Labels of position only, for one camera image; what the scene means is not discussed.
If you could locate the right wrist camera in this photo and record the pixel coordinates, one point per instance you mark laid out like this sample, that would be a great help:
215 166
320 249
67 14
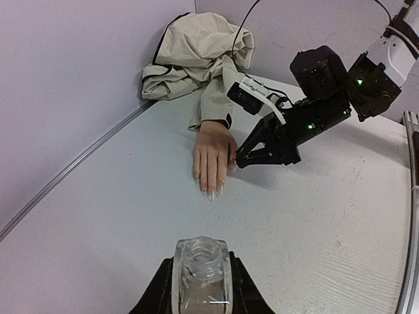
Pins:
256 99

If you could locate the white nail polish brush cap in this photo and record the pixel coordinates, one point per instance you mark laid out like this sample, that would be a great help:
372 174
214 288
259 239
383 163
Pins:
232 166

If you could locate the beige jacket cloth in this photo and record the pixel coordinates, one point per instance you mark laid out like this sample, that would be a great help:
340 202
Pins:
199 51

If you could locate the aluminium table edge rail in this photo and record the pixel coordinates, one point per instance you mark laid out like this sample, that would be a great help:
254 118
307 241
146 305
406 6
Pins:
70 168

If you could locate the mannequin hand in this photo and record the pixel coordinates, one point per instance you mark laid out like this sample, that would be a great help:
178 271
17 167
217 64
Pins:
214 148

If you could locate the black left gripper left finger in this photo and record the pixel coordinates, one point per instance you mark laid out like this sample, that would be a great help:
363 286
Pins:
157 298

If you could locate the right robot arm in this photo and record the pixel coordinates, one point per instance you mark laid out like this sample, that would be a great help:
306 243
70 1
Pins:
375 79

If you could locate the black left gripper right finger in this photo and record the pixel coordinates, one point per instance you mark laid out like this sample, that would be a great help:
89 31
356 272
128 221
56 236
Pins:
246 296

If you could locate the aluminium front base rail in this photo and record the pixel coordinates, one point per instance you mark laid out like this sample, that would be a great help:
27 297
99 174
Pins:
408 298

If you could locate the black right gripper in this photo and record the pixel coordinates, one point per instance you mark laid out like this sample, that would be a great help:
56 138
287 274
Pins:
321 75

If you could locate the clear nail polish bottle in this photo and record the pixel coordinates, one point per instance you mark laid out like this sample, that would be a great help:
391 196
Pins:
201 276

